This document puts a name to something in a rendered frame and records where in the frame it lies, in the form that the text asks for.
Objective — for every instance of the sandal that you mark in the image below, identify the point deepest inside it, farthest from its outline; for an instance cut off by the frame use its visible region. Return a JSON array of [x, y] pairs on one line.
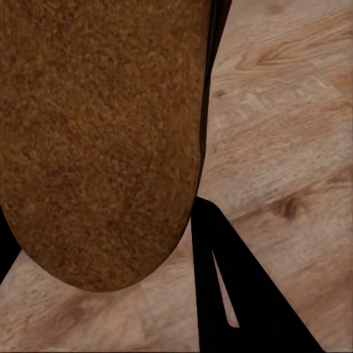
[[103, 128]]

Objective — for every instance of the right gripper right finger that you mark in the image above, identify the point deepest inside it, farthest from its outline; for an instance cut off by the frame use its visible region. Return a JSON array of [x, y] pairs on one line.
[[268, 324]]

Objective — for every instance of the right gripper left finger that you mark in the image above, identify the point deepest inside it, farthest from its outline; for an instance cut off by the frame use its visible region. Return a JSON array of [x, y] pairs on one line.
[[9, 247]]

